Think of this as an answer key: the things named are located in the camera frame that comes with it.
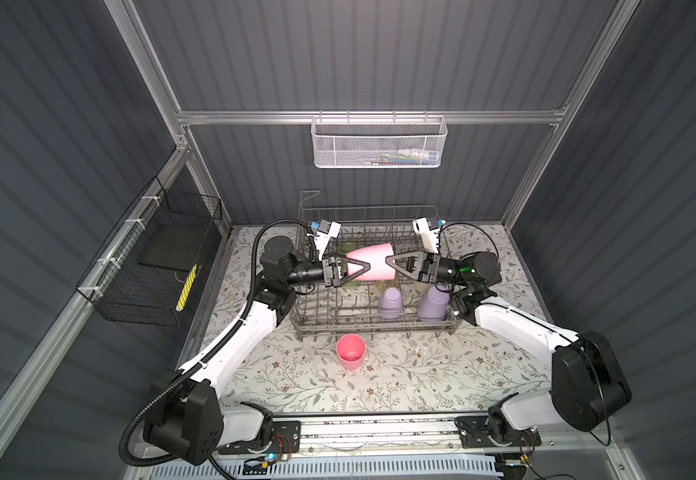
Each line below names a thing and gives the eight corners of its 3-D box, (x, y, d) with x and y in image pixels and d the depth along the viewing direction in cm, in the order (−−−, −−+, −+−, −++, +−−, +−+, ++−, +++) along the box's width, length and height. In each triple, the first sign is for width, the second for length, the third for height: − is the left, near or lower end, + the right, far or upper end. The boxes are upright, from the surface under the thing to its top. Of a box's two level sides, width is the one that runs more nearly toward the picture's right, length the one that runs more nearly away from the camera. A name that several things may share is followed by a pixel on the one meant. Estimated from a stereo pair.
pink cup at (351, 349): (337, 370, 86) (336, 356, 78) (338, 346, 91) (337, 330, 83) (365, 370, 86) (366, 356, 78) (365, 346, 91) (366, 330, 83)
